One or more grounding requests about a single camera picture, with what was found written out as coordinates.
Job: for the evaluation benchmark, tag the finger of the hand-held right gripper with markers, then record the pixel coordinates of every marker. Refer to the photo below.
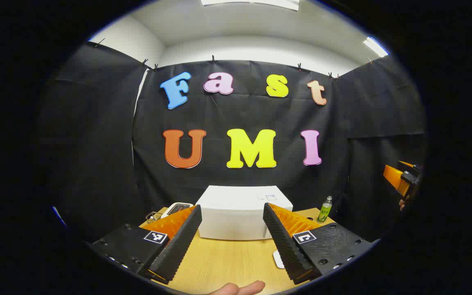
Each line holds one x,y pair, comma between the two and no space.
405,164
393,176

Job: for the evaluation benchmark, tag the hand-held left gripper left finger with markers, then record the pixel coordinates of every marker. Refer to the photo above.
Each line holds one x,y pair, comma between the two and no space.
180,246

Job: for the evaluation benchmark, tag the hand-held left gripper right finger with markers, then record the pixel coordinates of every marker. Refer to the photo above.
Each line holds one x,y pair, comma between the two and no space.
285,246

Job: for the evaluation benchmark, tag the white plate with pink meat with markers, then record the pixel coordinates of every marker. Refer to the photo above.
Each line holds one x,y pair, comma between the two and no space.
278,259

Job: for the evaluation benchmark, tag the white microwave oven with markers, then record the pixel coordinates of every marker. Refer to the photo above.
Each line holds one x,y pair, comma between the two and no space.
236,213

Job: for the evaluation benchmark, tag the white toaster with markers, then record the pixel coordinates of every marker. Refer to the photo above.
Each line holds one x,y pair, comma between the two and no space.
176,209

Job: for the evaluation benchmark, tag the green drink bottle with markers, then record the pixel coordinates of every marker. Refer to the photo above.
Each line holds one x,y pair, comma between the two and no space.
325,211

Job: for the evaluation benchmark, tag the black backdrop cloth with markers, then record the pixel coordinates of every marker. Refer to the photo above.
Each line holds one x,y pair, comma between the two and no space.
240,176

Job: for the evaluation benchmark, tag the small ceiling light panel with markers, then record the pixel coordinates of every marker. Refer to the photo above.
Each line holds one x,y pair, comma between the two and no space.
375,46

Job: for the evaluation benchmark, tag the large ceiling light panel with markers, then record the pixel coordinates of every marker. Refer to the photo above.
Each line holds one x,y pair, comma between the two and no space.
250,3

